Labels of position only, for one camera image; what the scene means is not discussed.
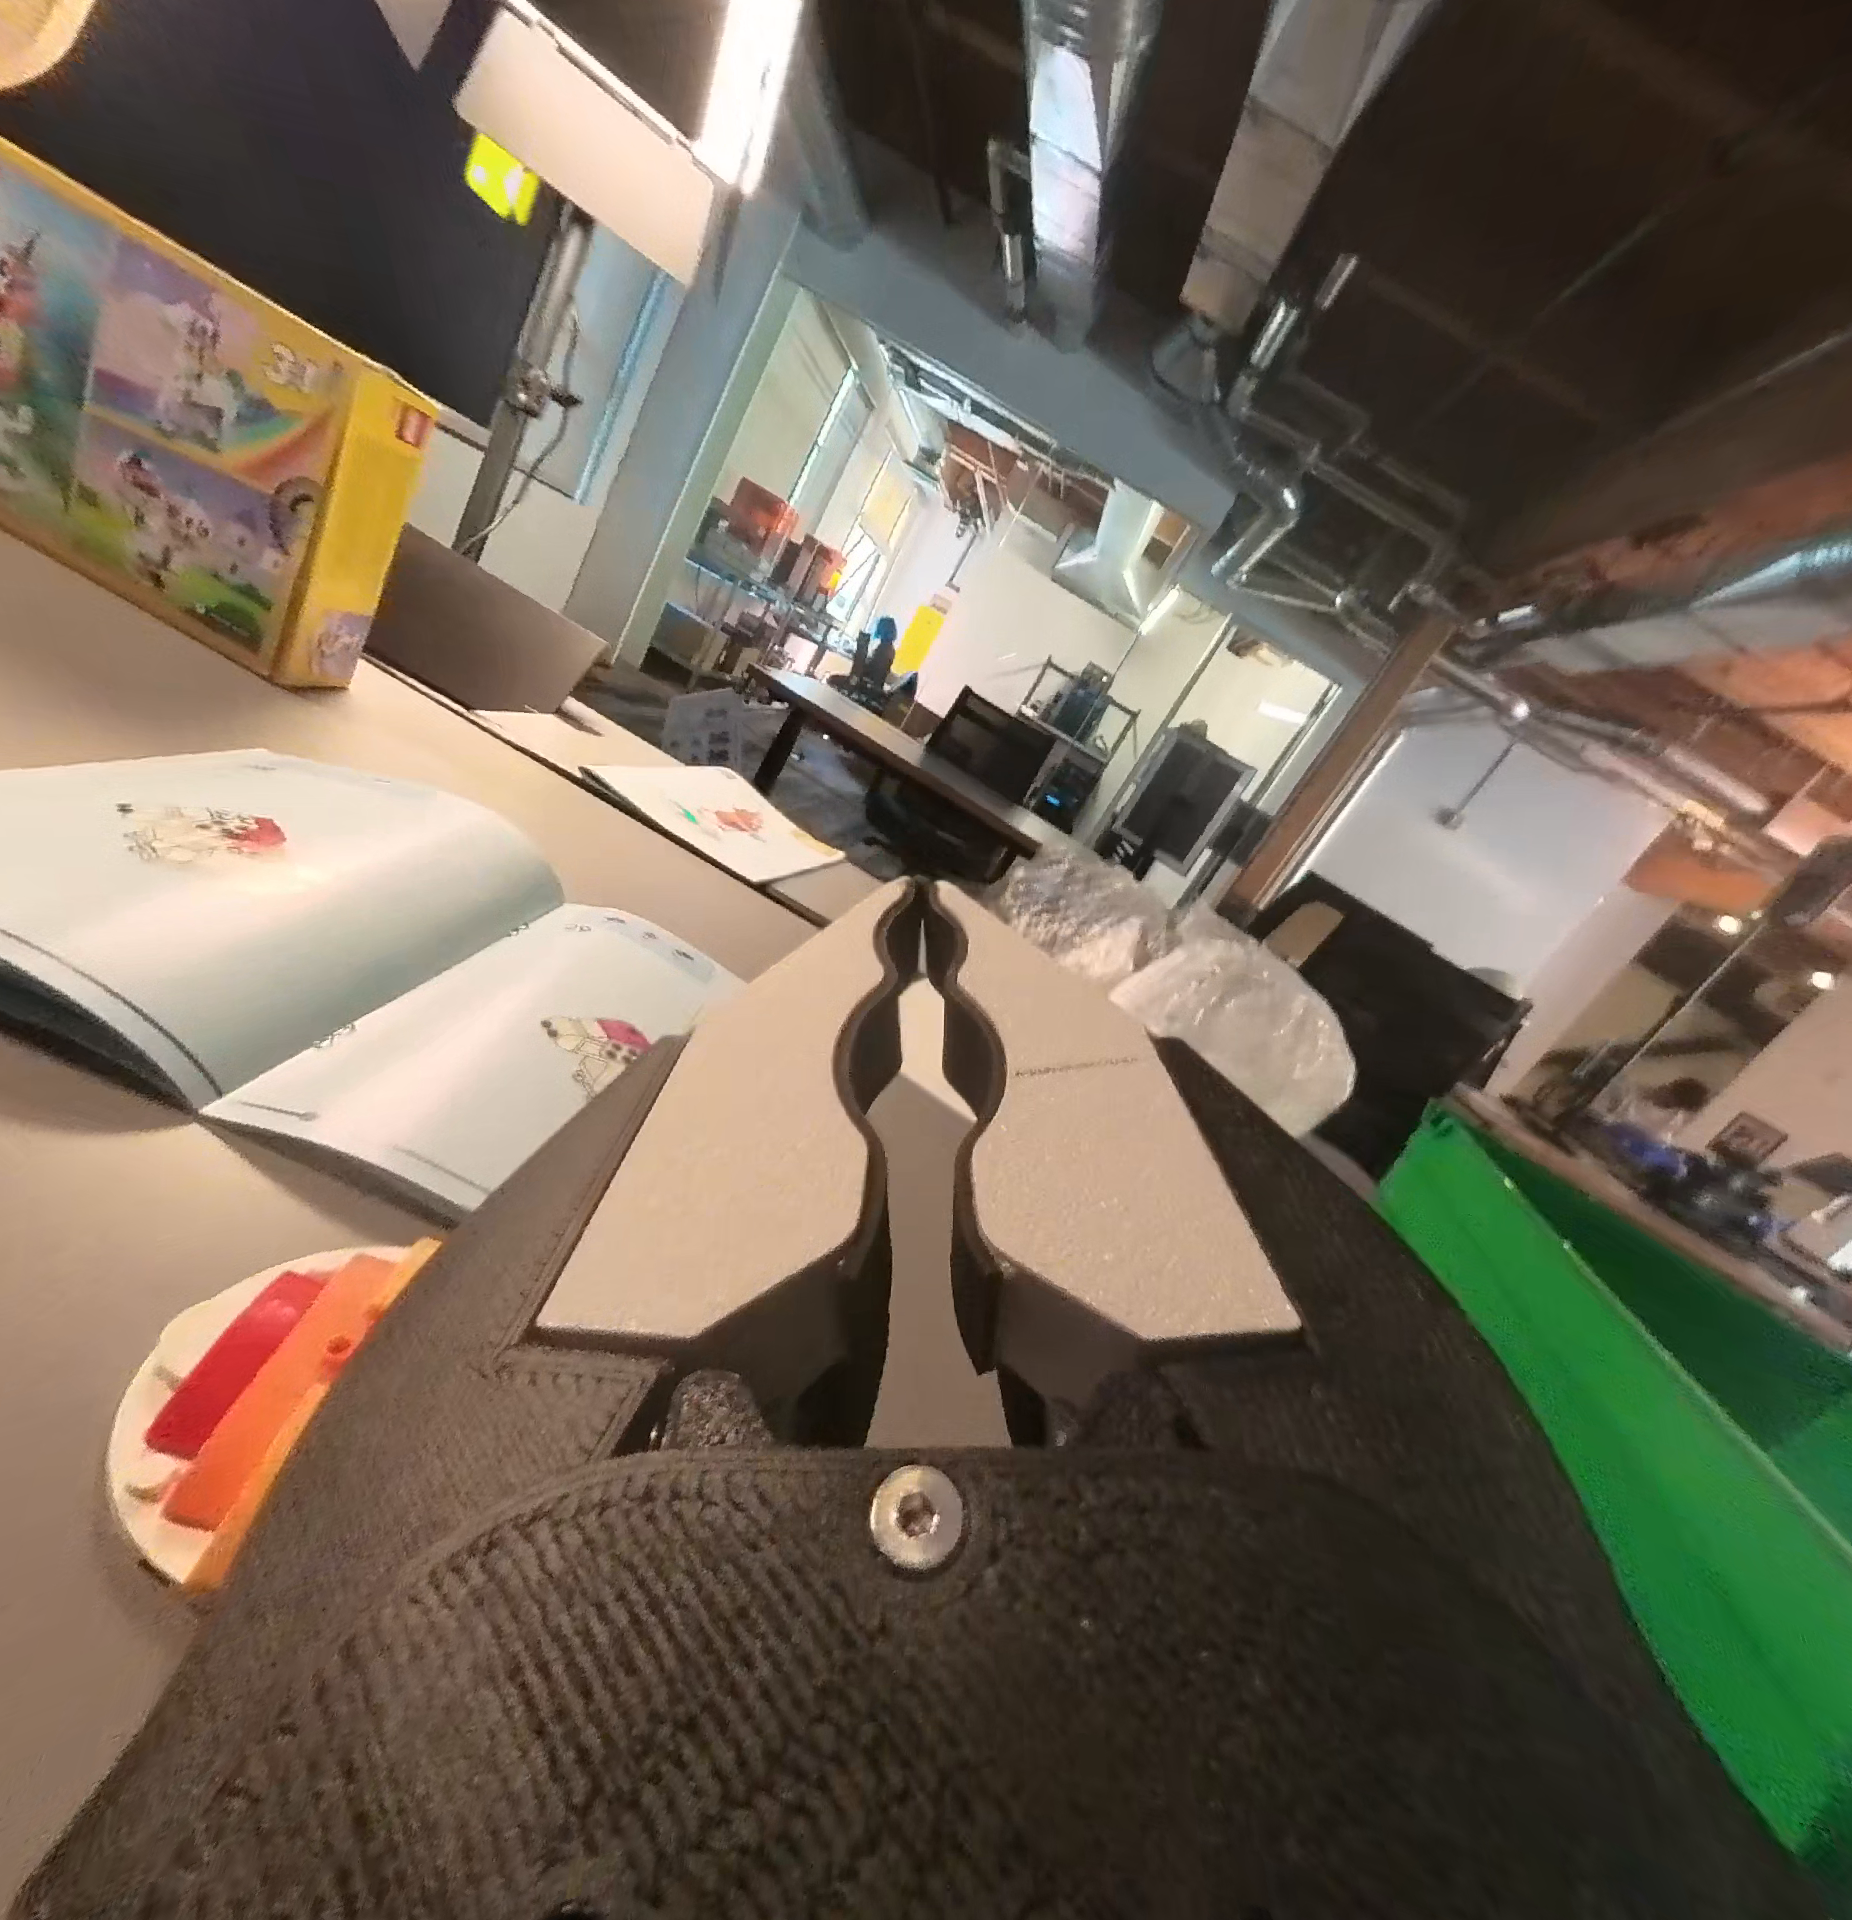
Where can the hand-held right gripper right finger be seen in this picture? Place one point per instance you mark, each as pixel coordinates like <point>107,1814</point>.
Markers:
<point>1105,1184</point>

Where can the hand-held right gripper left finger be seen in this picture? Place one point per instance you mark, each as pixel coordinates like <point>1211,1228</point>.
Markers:
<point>731,1172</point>

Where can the rainbow lego build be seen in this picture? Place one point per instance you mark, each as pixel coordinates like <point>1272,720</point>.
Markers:
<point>253,1397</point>

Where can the yellow lego box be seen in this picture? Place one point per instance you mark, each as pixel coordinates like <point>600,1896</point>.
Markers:
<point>191,435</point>

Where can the clear plastic bag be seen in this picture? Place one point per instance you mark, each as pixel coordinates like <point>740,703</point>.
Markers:
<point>1076,916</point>
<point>1242,1034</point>

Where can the closed instruction booklet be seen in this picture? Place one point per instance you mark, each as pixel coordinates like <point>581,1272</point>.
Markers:
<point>717,819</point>

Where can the black office chair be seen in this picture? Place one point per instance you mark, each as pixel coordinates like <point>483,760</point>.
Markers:
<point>949,794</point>

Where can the white storage basket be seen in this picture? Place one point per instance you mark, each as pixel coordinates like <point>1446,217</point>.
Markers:
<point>717,728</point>

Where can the dark background table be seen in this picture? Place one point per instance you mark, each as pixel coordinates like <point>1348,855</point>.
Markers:
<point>867,736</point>

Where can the open pale blue instruction booklet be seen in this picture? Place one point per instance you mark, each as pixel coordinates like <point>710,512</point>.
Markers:
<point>266,932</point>

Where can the grey cardboard box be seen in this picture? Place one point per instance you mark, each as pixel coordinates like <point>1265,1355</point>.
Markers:
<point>478,631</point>

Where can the green plastic bin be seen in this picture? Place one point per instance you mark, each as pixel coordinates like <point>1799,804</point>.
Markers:
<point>1662,1472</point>

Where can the metal light stand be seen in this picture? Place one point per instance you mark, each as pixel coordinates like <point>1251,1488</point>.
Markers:
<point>531,392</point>

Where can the yellow sticker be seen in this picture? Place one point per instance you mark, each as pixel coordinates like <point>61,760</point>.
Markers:
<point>502,177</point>

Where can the white light panel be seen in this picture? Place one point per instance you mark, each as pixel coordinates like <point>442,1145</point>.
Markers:
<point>597,105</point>

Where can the large silver ventilation duct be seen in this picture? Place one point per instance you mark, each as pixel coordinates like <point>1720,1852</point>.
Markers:
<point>1691,600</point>

